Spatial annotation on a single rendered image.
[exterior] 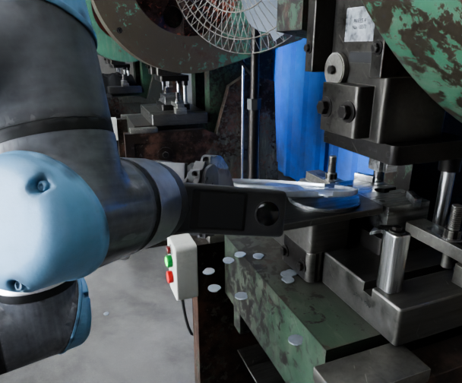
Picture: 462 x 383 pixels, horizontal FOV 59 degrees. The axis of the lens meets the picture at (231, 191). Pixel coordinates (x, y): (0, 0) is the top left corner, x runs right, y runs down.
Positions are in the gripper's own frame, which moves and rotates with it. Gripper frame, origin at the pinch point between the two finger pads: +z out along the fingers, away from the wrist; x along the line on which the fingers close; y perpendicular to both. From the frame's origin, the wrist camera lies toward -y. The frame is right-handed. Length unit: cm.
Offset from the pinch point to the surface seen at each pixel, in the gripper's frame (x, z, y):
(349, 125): -11.0, 16.0, -14.0
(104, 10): -61, 99, 87
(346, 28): -26.8, 19.0, -12.2
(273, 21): -50, 84, 13
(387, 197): 0.6, 25.2, -21.8
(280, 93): -60, 289, 44
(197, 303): 29.8, 35.8, 15.9
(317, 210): 2.9, 15.5, -10.4
